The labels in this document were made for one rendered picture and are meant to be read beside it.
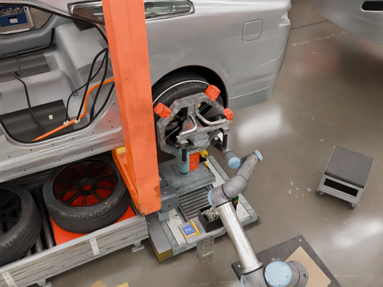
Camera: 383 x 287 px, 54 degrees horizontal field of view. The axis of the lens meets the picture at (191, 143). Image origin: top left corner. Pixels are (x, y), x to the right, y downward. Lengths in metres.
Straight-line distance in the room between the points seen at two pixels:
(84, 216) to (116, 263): 0.53
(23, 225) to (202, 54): 1.75
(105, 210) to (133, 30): 1.48
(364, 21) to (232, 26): 2.10
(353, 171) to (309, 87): 1.83
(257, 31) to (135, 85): 1.26
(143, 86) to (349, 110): 3.26
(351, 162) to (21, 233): 2.75
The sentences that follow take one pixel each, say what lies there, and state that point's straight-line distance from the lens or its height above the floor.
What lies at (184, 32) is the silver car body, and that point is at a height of 1.57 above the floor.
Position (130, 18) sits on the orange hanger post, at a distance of 1.87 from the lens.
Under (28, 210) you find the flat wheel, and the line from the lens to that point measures 3.06.
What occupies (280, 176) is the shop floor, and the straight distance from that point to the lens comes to 3.82.
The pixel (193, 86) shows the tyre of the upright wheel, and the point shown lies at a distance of 2.82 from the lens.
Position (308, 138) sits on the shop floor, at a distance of 4.31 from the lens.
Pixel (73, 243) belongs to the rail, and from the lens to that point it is 2.92.
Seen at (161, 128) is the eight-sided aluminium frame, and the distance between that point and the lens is 2.78.
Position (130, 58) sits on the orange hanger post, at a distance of 1.96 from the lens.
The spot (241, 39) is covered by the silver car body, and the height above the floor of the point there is 1.41.
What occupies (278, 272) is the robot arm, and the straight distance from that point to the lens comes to 2.49.
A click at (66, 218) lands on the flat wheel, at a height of 0.47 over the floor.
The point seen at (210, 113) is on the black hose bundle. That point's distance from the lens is 2.80.
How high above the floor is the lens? 2.74
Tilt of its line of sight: 42 degrees down
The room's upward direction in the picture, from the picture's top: straight up
